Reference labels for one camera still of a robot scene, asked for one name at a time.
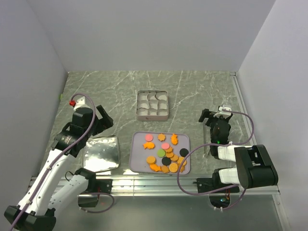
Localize orange fish cookie bottom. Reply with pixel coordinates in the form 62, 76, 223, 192
149, 164, 162, 172

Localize orange pineapple cookie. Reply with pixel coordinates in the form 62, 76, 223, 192
170, 133, 179, 145

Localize metal tongs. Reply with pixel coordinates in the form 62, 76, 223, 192
202, 122, 208, 158

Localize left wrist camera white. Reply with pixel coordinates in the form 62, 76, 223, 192
69, 96, 89, 112

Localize black sandwich cookie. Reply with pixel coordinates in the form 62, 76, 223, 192
162, 157, 171, 166
180, 148, 189, 157

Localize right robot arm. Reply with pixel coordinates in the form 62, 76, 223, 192
197, 106, 279, 193

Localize pink round cookie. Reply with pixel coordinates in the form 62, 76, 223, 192
161, 142, 170, 150
145, 134, 154, 142

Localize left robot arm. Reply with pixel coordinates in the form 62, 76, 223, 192
4, 105, 113, 231

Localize aluminium rail frame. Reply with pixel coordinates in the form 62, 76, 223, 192
28, 72, 282, 231

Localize orange round waffle cookie left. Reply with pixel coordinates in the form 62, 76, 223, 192
146, 156, 156, 165

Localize black sandwich cookie centre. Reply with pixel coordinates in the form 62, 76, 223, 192
162, 157, 171, 166

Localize orange round waffle cookie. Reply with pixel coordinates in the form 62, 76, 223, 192
169, 163, 179, 173
146, 156, 156, 165

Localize black sandwich cookie right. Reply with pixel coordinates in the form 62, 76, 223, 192
180, 148, 189, 157

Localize orange round waffle cookie bottom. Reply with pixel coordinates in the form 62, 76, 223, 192
169, 163, 179, 173

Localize lilac plastic tray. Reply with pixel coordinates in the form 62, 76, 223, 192
129, 131, 190, 173

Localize green round cookie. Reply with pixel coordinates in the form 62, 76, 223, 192
157, 149, 166, 158

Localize orange fish cookie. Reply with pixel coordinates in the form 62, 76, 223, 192
143, 142, 155, 150
149, 164, 162, 172

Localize pink cookie tin box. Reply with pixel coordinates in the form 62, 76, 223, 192
136, 90, 169, 121

